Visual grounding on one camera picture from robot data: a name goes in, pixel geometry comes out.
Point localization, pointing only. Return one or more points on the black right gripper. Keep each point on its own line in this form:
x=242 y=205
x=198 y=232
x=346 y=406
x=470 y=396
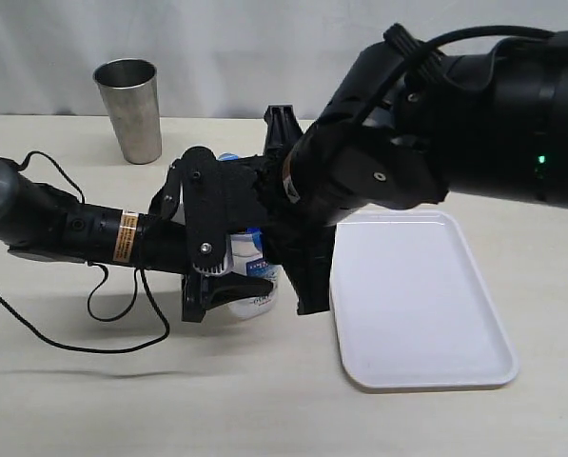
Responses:
x=290 y=240

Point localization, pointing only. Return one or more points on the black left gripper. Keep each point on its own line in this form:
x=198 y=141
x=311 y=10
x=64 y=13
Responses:
x=162 y=247

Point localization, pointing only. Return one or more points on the clear plastic tall container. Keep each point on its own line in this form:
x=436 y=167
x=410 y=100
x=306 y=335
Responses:
x=249 y=261

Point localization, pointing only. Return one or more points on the stainless steel tumbler cup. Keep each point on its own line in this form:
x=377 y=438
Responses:
x=128 y=88

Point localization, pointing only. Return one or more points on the blue plastic lid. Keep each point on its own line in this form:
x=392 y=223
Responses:
x=227 y=156

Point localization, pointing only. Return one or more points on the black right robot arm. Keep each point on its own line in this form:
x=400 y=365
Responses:
x=481 y=111

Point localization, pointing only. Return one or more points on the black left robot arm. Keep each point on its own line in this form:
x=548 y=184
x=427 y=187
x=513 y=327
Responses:
x=40 y=222

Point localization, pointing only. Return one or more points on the white rectangular plastic tray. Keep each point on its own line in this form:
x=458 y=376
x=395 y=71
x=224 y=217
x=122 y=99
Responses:
x=411 y=309

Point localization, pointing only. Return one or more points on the white fabric backdrop curtain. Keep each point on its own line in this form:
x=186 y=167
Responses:
x=218 y=58

